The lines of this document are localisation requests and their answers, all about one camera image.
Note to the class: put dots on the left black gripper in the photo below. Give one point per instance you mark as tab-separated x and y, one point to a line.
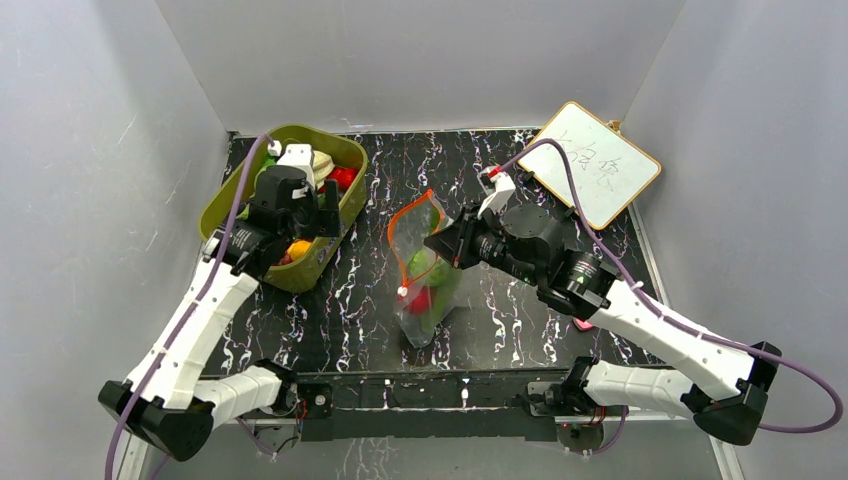
324	221

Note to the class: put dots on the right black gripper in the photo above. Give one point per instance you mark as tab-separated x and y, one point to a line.
465	240

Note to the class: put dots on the small green cabbage toy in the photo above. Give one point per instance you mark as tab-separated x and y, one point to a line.
426	268

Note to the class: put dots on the clear zip top bag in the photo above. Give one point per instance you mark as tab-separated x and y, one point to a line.
407	230

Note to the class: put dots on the red apple toy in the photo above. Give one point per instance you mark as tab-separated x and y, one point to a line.
421	303

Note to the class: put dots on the green lettuce leaf toy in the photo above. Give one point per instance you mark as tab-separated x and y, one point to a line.
442	302

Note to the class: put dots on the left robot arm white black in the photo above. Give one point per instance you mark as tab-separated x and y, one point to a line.
164	401

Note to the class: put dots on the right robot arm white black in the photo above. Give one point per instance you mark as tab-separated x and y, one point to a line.
724	390

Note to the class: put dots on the orange fruit toy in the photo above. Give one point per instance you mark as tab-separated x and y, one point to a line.
298	249

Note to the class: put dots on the red pepper toy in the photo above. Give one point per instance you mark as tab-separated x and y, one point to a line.
344	177

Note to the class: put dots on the pale napa cabbage toy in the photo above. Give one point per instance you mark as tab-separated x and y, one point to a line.
322	166

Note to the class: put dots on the olive green plastic bin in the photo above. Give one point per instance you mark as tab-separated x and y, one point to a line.
344	218

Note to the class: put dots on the pink eraser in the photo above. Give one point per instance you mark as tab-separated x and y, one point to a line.
582	325

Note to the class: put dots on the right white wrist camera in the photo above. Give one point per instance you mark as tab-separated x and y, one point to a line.
498	187

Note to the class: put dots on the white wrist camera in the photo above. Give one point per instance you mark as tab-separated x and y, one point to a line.
298	156
498	187

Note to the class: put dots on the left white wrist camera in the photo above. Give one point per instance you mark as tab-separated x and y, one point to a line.
298	156

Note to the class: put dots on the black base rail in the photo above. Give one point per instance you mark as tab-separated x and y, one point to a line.
427	404

